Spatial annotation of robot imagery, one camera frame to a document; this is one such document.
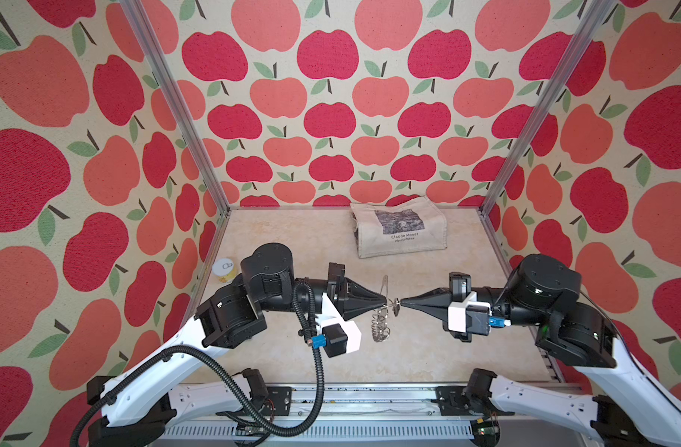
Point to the metal key organizer plate with rings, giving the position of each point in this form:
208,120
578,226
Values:
380,329

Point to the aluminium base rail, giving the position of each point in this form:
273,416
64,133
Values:
379,400

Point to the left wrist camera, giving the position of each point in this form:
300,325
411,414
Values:
335,336

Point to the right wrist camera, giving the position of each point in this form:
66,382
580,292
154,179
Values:
481,318

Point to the aluminium corner post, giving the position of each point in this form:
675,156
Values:
595,16
144,33

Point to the key with black tag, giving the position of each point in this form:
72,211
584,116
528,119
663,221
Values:
396,306

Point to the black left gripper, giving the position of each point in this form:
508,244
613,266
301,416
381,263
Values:
341,289

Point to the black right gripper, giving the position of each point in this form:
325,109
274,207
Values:
445,295

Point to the aluminium corner post right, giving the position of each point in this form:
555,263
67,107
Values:
595,16

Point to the beige canvas tote bag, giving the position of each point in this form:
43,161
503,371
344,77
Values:
411,227

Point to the aluminium corner post left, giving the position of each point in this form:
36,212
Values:
144,33

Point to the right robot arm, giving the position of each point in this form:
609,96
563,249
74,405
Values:
634,408

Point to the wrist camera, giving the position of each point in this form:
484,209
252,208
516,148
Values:
335,336
481,318

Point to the perforated cable tray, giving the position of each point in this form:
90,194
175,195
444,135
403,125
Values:
332,430

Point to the yellow tin can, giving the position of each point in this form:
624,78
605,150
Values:
225,270

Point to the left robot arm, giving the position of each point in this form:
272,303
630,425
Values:
183,379

